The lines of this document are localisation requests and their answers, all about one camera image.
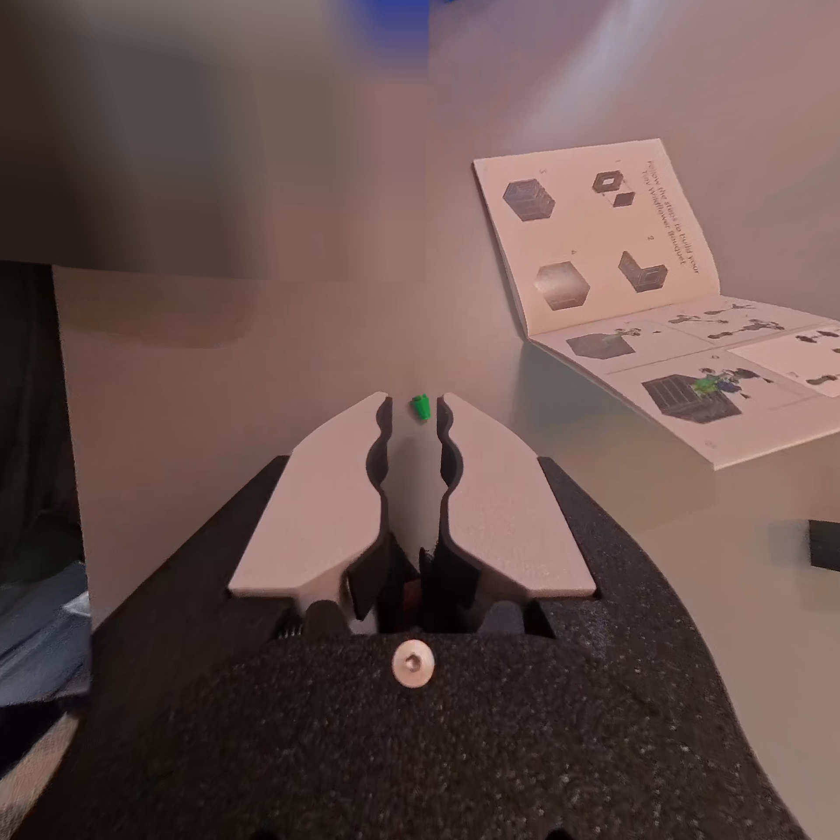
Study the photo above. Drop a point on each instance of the white instruction booklet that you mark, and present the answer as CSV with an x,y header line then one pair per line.
x,y
604,236

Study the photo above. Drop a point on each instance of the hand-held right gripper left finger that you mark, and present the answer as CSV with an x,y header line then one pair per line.
x,y
309,525

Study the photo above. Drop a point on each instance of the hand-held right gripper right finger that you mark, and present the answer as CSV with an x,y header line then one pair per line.
x,y
519,525

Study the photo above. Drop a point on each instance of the small green toy brick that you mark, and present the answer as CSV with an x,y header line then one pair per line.
x,y
421,408

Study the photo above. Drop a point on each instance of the grey desk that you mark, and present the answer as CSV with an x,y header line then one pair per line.
x,y
197,394

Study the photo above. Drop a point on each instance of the black square frame brick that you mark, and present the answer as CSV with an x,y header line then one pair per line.
x,y
827,545

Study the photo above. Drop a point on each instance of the person's dark clothing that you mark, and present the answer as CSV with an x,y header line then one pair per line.
x,y
40,499

